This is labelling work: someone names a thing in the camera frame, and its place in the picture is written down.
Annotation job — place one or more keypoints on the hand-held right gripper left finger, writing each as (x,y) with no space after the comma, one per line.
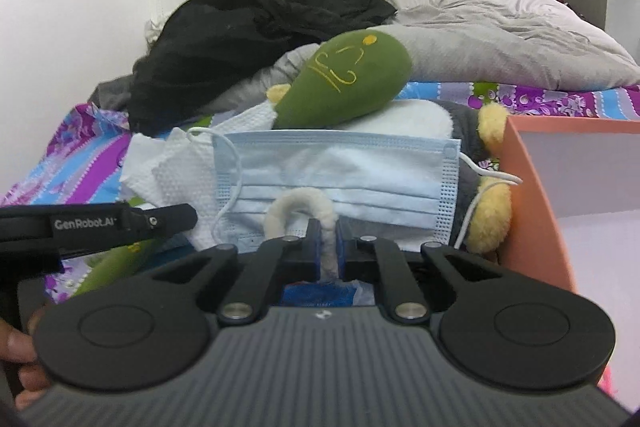
(313,249)

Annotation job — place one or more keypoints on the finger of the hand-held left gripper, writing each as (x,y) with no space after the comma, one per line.
(170,217)

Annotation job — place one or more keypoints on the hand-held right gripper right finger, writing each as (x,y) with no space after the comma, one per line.
(343,252)

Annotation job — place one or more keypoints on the blue face mask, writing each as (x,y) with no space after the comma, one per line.
(350,177)

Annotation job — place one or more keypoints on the orange cardboard box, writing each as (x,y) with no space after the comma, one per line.
(540,217)

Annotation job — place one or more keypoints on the person's left hand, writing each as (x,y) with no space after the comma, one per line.
(17,344)

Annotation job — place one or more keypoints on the white tissue paper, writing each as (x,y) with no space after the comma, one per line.
(165,172)

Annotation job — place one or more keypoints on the floral striped bedsheet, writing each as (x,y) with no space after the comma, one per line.
(85,157)

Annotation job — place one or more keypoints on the dark grey blanket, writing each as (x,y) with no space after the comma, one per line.
(107,94)

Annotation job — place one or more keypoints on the grey penguin plush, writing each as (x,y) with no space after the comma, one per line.
(467,189)

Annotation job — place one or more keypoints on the green plush massage hammer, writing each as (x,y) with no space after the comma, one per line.
(345,77)

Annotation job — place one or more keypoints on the black clothing pile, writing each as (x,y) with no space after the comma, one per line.
(240,37)

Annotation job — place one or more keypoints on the grey duvet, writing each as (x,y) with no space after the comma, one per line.
(500,37)

